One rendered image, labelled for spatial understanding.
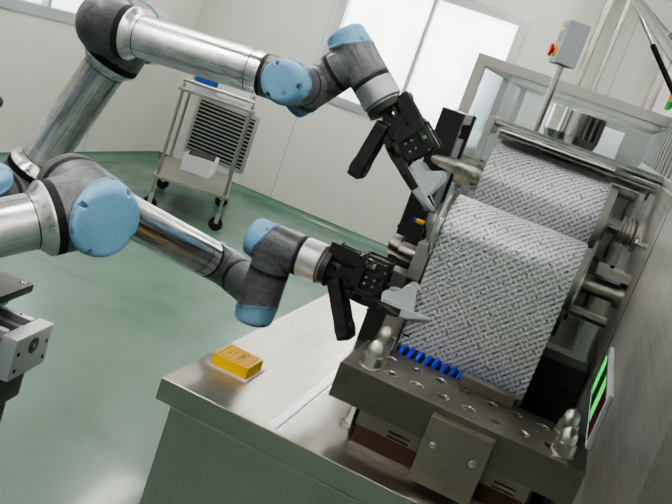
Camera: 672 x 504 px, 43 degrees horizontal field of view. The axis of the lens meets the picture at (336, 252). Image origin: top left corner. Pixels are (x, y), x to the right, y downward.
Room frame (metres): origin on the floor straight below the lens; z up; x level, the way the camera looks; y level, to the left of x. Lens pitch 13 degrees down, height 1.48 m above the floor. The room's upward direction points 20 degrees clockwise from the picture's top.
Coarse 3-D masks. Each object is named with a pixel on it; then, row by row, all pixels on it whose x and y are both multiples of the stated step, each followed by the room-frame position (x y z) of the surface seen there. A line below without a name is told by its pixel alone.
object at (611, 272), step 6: (600, 264) 1.43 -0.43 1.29; (606, 264) 1.45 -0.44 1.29; (600, 270) 1.42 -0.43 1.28; (606, 270) 1.41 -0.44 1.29; (612, 270) 1.41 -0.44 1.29; (618, 270) 1.43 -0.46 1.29; (606, 276) 1.41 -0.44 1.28; (612, 276) 1.41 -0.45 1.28; (618, 276) 1.41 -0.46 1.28; (624, 276) 1.41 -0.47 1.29; (630, 276) 1.44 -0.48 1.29; (618, 282) 1.41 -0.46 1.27; (624, 282) 1.41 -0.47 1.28
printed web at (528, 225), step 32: (512, 160) 1.69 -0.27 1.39; (544, 160) 1.71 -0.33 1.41; (480, 192) 1.68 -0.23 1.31; (512, 192) 1.66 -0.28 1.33; (544, 192) 1.65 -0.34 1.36; (576, 192) 1.64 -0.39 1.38; (608, 192) 1.65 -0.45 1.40; (448, 224) 1.45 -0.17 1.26; (480, 224) 1.44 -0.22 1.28; (512, 224) 1.45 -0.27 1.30; (544, 224) 1.64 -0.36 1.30; (576, 224) 1.63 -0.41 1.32; (448, 256) 1.44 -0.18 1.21; (480, 256) 1.43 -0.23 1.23; (512, 256) 1.42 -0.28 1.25; (544, 256) 1.41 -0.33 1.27; (576, 256) 1.41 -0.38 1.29; (544, 288) 1.40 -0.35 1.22
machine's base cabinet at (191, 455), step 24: (168, 432) 1.27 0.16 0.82; (192, 432) 1.26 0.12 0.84; (216, 432) 1.25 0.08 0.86; (168, 456) 1.26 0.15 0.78; (192, 456) 1.25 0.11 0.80; (216, 456) 1.24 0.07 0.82; (240, 456) 1.23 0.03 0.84; (264, 456) 1.22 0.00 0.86; (168, 480) 1.26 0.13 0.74; (192, 480) 1.25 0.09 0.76; (216, 480) 1.24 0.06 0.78; (240, 480) 1.23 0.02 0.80; (264, 480) 1.22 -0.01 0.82; (288, 480) 1.21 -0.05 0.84; (312, 480) 1.20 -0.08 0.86
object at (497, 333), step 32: (448, 288) 1.44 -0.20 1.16; (480, 288) 1.42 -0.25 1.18; (512, 288) 1.41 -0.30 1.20; (448, 320) 1.43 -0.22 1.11; (480, 320) 1.42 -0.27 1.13; (512, 320) 1.41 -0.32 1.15; (544, 320) 1.39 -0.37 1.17; (448, 352) 1.43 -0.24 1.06; (480, 352) 1.41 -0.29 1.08; (512, 352) 1.40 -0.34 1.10; (512, 384) 1.39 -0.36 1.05
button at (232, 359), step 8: (216, 352) 1.39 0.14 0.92; (224, 352) 1.41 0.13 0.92; (232, 352) 1.42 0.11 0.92; (240, 352) 1.43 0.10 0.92; (248, 352) 1.45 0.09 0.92; (216, 360) 1.39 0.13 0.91; (224, 360) 1.38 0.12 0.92; (232, 360) 1.38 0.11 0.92; (240, 360) 1.40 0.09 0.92; (248, 360) 1.41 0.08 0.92; (256, 360) 1.42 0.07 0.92; (224, 368) 1.38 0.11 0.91; (232, 368) 1.38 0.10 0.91; (240, 368) 1.38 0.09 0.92; (248, 368) 1.38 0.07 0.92; (256, 368) 1.41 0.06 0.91; (240, 376) 1.38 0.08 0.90; (248, 376) 1.39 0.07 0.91
